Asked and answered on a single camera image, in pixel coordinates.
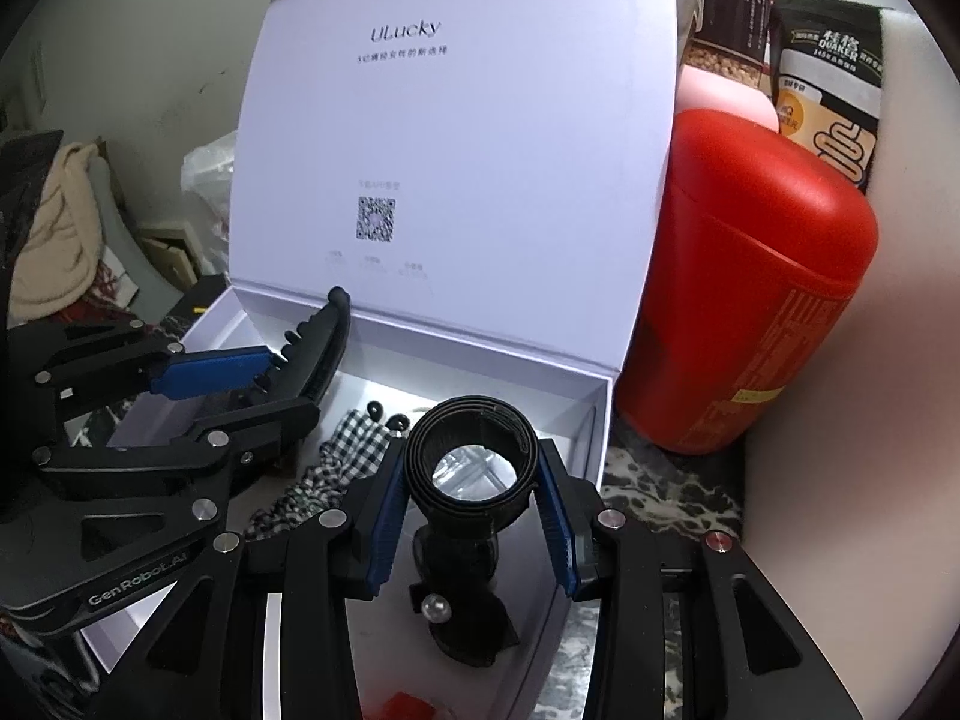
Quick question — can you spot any red fringed scarf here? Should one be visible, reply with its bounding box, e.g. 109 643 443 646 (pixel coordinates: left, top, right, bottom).
64 281 140 331

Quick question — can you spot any black food bag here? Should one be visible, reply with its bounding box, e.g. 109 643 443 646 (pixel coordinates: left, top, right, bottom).
769 0 890 196

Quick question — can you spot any black plastic ring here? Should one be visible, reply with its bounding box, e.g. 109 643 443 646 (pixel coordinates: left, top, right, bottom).
405 395 539 533

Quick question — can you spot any white gift box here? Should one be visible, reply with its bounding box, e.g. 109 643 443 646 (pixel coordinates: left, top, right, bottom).
79 0 680 720

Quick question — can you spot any red canister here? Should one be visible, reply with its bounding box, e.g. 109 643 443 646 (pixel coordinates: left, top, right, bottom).
611 106 880 457

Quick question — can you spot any cup in plastic bag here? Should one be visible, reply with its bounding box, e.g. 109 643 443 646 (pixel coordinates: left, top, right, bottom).
180 131 241 278

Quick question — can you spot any white foam board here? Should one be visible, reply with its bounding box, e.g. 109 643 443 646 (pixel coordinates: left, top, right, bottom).
739 7 960 638

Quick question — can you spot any jar with dark label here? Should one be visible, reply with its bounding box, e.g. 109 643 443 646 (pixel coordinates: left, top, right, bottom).
686 0 773 83

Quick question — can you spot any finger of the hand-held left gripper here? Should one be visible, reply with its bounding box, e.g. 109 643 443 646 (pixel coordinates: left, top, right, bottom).
34 319 282 421
34 397 323 500

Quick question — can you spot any red flower hair clip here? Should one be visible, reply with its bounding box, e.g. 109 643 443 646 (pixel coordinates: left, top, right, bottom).
367 692 451 720

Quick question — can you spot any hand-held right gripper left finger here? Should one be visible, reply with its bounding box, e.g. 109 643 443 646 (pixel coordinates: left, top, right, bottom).
139 435 410 720

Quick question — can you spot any black hair claw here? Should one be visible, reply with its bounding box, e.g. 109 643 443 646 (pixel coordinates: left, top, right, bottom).
409 525 522 668

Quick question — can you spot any pink bottle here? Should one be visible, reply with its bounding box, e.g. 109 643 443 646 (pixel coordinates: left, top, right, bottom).
671 60 782 137

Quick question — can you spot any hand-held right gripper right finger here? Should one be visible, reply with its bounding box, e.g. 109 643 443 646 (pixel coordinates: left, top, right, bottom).
532 439 826 720

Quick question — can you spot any black toothed hair comb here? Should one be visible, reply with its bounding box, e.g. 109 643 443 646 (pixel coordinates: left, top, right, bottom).
255 285 353 428

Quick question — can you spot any beige cloth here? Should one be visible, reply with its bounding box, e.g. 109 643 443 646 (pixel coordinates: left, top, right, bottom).
7 139 110 327

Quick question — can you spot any wooden frame on floor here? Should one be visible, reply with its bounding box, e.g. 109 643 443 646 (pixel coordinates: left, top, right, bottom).
139 221 197 287

